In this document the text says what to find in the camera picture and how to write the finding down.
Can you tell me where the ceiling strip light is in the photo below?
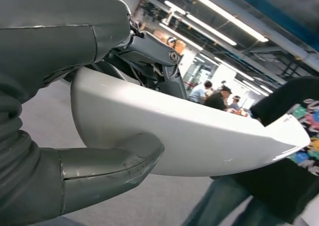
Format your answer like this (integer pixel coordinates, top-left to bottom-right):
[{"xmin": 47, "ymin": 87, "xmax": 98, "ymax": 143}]
[
  {"xmin": 159, "ymin": 22, "xmax": 204, "ymax": 52},
  {"xmin": 178, "ymin": 0, "xmax": 269, "ymax": 43},
  {"xmin": 186, "ymin": 13, "xmax": 238, "ymax": 47}
]

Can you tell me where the person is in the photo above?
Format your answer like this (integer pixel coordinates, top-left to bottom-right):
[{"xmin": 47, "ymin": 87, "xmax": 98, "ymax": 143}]
[
  {"xmin": 181, "ymin": 75, "xmax": 319, "ymax": 226},
  {"xmin": 188, "ymin": 80, "xmax": 213, "ymax": 105},
  {"xmin": 227, "ymin": 95, "xmax": 242, "ymax": 113},
  {"xmin": 203, "ymin": 85, "xmax": 233, "ymax": 112}
]

